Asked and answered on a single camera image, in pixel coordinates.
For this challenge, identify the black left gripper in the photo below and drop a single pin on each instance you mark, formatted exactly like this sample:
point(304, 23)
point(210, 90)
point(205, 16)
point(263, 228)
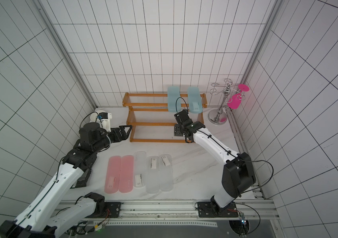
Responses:
point(115, 131)

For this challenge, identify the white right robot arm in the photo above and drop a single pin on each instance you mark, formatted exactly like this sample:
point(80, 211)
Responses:
point(238, 173)

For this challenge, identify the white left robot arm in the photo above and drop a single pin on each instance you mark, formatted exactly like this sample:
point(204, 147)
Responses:
point(37, 220)

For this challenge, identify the pink pencil case inner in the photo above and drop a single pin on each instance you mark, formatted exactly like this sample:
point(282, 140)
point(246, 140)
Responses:
point(126, 174)

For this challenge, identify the pink pencil case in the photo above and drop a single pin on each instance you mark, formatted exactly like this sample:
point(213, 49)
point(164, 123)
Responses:
point(126, 174)
point(112, 175)

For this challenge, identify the pink pencil case outer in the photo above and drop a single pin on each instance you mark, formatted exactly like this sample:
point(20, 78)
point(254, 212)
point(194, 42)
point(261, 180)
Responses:
point(112, 175)

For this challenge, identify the white ceramic bowl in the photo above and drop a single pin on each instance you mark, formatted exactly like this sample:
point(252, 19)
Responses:
point(96, 116)

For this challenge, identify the chrome cup holder stand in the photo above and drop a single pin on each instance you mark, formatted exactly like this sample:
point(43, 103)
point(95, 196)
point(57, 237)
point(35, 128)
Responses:
point(218, 116)

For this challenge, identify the small green circuit board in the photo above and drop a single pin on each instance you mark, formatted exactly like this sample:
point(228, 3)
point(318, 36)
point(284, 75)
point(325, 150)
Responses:
point(242, 228)

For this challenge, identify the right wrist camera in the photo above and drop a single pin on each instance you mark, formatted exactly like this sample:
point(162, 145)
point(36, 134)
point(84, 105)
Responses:
point(182, 116)

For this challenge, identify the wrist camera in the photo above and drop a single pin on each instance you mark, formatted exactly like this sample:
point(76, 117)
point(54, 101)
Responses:
point(105, 122)
point(182, 116)

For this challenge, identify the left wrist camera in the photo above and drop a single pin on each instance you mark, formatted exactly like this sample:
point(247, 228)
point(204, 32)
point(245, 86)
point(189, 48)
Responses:
point(105, 122)

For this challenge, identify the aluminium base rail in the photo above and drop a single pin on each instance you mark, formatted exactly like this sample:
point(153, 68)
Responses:
point(164, 210)

